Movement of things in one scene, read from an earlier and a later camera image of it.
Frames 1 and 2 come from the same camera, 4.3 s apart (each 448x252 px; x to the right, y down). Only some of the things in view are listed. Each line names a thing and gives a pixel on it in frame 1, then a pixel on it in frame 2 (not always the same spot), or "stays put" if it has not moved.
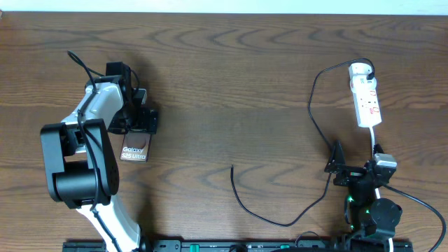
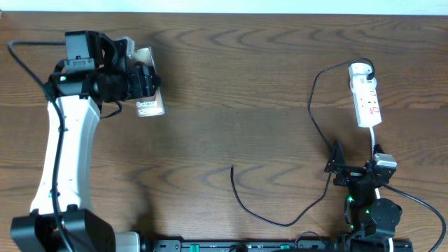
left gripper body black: [136, 119] to [138, 85]
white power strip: [365, 101] stays put
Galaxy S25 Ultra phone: [135, 146] to [154, 105]
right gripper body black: [345, 180] stays put
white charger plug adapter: [359, 70] stays put
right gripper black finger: [337, 163] stays put
